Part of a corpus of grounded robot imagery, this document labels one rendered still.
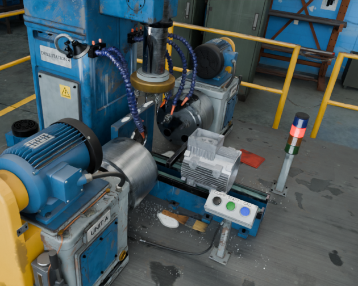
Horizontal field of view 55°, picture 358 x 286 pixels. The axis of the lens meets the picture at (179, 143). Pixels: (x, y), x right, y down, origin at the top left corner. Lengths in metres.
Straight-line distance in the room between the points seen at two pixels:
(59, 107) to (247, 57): 3.29
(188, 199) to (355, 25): 5.19
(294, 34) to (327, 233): 4.98
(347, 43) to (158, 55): 5.23
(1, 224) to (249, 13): 3.88
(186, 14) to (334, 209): 3.34
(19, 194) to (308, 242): 1.14
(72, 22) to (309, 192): 1.32
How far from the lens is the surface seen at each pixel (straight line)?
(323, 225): 1.68
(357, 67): 5.97
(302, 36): 6.32
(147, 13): 1.24
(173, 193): 1.53
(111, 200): 1.02
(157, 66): 1.34
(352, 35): 6.34
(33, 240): 0.95
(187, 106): 1.62
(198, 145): 1.36
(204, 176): 1.38
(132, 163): 1.20
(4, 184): 0.83
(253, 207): 1.19
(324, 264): 1.51
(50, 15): 1.40
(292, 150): 1.63
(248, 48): 4.47
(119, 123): 1.43
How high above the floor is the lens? 1.83
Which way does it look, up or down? 31 degrees down
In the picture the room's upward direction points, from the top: 6 degrees clockwise
